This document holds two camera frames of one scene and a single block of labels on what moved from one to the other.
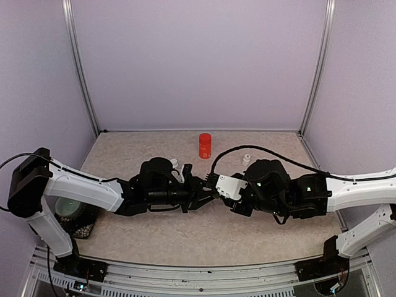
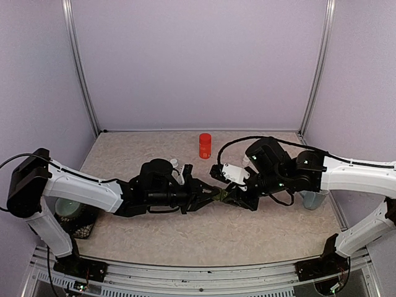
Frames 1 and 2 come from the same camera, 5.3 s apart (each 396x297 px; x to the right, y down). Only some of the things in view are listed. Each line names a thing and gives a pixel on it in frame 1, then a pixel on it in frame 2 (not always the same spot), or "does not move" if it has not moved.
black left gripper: x=195 y=190 does not move
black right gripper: x=239 y=209 → x=242 y=199
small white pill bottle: x=174 y=163 does not move
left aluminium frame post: x=67 y=7 does not move
